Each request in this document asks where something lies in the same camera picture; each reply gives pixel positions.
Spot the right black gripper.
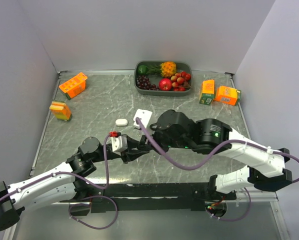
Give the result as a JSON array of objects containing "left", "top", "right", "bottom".
[{"left": 140, "top": 121, "right": 192, "bottom": 155}]

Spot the white earbud charging case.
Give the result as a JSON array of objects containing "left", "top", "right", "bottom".
[{"left": 115, "top": 118, "right": 129, "bottom": 127}]

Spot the black earbud charging case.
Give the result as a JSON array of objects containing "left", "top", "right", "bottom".
[{"left": 137, "top": 135, "right": 153, "bottom": 151}]

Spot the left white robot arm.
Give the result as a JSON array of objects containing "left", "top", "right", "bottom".
[{"left": 0, "top": 132, "right": 153, "bottom": 231}]

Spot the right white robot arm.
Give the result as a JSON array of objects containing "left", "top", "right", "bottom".
[{"left": 150, "top": 109, "right": 293, "bottom": 199}]

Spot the red apple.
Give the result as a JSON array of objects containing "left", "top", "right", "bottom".
[{"left": 158, "top": 78, "right": 173, "bottom": 91}]

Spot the red lychee bunch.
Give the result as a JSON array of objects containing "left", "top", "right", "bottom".
[{"left": 170, "top": 71, "right": 192, "bottom": 92}]

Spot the green yellow carton right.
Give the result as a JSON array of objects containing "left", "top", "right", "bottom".
[{"left": 199, "top": 79, "right": 215, "bottom": 106}]

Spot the dark grape bunch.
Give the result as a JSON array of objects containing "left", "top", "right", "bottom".
[{"left": 135, "top": 75, "right": 159, "bottom": 91}]

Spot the orange pineapple toy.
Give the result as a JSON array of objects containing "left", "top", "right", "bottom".
[{"left": 146, "top": 61, "right": 177, "bottom": 78}]

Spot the orange carton far right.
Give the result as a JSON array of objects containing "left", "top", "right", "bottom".
[{"left": 214, "top": 85, "right": 242, "bottom": 106}]

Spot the grey fruit tray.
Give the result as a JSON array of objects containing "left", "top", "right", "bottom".
[{"left": 134, "top": 60, "right": 193, "bottom": 97}]

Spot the green lime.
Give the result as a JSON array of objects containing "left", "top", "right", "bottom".
[{"left": 137, "top": 64, "right": 148, "bottom": 75}]

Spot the yellow orange carton left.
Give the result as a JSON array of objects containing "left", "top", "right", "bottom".
[{"left": 49, "top": 101, "right": 72, "bottom": 122}]

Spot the orange juice carton far left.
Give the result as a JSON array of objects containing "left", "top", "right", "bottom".
[{"left": 59, "top": 72, "right": 88, "bottom": 100}]

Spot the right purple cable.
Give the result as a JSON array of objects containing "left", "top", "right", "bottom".
[{"left": 135, "top": 117, "right": 299, "bottom": 222}]

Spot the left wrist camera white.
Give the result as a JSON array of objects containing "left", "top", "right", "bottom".
[{"left": 109, "top": 131, "right": 128, "bottom": 154}]

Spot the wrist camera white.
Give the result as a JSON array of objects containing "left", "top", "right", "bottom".
[
  {"left": 133, "top": 108, "right": 154, "bottom": 130},
  {"left": 109, "top": 131, "right": 128, "bottom": 154}
]

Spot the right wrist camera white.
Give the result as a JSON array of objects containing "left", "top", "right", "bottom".
[{"left": 133, "top": 108, "right": 154, "bottom": 130}]

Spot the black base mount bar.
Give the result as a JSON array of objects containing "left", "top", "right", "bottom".
[{"left": 67, "top": 182, "right": 237, "bottom": 213}]

